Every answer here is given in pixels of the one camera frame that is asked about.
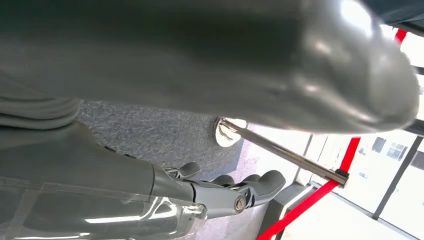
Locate chrome stanchion with round base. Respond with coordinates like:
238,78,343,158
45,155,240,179
213,116,351,190

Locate dark grey low platform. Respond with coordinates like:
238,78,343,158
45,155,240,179
258,181,319,240

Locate black window frame post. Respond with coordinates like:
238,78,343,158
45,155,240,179
371,135,424,221

